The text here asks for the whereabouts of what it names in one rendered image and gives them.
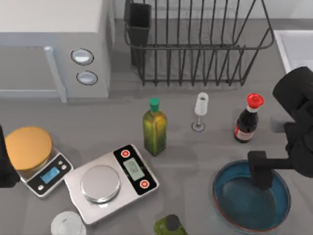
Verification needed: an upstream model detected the blue bowl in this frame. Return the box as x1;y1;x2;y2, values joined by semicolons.
212;159;292;233

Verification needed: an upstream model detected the dark bottle with red cap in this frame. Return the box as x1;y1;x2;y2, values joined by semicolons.
233;93;266;144

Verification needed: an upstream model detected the clear stemmed glass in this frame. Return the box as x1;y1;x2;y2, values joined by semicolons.
191;92;210;133

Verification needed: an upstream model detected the green bottle with black cap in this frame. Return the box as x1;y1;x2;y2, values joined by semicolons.
153;214;189;235

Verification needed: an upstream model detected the large silver kitchen scale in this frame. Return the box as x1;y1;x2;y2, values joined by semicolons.
63;143;160;226

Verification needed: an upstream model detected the black cutlery holder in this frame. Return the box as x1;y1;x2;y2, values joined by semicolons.
123;0;153;66

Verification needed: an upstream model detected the round microwave knob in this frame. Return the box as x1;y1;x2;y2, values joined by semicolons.
70;47;95;66
75;70;99;87

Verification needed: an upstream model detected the pale microwave oven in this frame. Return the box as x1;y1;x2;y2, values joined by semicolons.
0;0;116;100

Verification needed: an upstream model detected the small scale with yellow plate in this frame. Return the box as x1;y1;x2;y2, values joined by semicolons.
4;125;74;199

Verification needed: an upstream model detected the grey microwave door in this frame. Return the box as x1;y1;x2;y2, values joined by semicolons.
0;46;67;99

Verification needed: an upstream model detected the black wire dish rack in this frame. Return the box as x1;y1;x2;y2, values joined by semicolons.
123;0;275;88

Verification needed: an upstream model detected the pale microwave door handle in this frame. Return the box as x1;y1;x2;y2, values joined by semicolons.
44;46;68;104

